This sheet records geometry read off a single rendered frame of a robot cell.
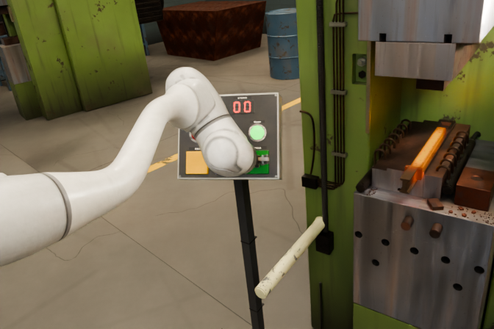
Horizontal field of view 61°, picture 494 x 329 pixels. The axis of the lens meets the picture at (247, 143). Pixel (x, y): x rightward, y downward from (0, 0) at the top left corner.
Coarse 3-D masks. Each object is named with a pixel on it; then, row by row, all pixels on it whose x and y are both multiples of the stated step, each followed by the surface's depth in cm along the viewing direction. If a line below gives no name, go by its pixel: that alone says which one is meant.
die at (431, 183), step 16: (416, 128) 152; (432, 128) 149; (448, 128) 145; (464, 128) 146; (400, 144) 142; (416, 144) 138; (448, 144) 136; (384, 160) 132; (400, 160) 129; (432, 160) 127; (384, 176) 127; (400, 176) 124; (432, 176) 119; (416, 192) 123; (432, 192) 120
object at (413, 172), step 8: (440, 128) 144; (432, 136) 138; (440, 136) 138; (432, 144) 133; (424, 152) 129; (432, 152) 131; (416, 160) 124; (424, 160) 124; (408, 168) 118; (416, 168) 118; (408, 176) 114; (416, 176) 120; (408, 184) 115; (408, 192) 114
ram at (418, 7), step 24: (360, 0) 111; (384, 0) 108; (408, 0) 104; (432, 0) 101; (456, 0) 98; (480, 0) 96; (360, 24) 114; (384, 24) 110; (408, 24) 107; (432, 24) 103; (456, 24) 100; (480, 24) 98
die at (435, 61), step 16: (384, 48) 112; (400, 48) 110; (416, 48) 108; (432, 48) 106; (448, 48) 103; (464, 48) 112; (384, 64) 114; (400, 64) 112; (416, 64) 109; (432, 64) 107; (448, 64) 105; (464, 64) 116; (448, 80) 106
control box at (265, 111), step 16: (224, 96) 138; (240, 96) 137; (256, 96) 136; (272, 96) 135; (240, 112) 136; (256, 112) 136; (272, 112) 134; (240, 128) 136; (272, 128) 134; (192, 144) 139; (256, 144) 135; (272, 144) 134; (272, 160) 133; (192, 176) 138; (208, 176) 137; (224, 176) 136; (240, 176) 135; (256, 176) 134; (272, 176) 133
